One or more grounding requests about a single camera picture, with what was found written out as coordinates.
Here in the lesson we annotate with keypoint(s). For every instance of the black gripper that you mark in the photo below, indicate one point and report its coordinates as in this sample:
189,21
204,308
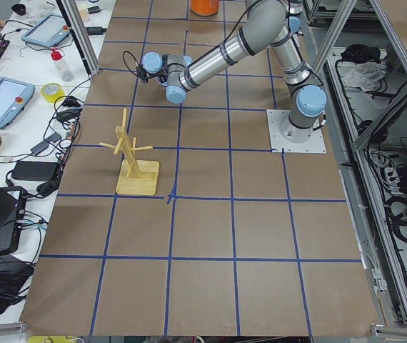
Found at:
161,76

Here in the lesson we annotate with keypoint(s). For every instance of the light blue plastic cup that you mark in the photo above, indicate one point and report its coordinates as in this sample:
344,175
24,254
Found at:
162,80

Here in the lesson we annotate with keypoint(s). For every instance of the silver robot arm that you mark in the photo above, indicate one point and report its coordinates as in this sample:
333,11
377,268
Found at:
267,25

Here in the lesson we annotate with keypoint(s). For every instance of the wooden cup rack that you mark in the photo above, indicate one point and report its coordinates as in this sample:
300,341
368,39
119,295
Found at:
136,177

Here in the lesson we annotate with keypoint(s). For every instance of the white paper cup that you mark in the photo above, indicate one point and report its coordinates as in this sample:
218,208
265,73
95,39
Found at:
83,11

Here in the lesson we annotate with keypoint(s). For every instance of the orange cylindrical bin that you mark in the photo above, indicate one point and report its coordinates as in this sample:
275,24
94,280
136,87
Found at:
204,7

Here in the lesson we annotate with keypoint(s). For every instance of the black power adapter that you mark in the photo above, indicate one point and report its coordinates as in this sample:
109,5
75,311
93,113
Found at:
95,30

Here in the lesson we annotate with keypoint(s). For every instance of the red cap squeeze bottle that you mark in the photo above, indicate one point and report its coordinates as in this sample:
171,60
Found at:
61,65

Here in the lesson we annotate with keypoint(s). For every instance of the yellow tape roll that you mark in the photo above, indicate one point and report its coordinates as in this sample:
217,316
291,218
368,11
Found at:
52,92

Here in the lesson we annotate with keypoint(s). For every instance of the far teach pendant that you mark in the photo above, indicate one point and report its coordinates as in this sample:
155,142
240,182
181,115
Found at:
48,32

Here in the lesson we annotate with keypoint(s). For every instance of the teach pendant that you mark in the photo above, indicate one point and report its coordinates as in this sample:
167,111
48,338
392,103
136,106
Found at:
48,32
14,95

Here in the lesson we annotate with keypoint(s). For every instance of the large black power brick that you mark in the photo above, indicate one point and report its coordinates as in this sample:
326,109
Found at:
37,171

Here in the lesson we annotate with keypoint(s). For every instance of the near teach pendant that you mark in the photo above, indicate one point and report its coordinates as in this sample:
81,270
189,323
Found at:
14,95

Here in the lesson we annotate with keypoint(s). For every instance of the white crumpled cloth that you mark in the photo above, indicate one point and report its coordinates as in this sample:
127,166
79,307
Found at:
366,76

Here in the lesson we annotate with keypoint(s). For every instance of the aluminium frame post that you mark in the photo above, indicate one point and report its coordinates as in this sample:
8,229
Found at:
69,11

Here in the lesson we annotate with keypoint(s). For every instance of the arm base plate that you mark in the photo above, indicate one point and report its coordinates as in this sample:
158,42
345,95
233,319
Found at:
314,139

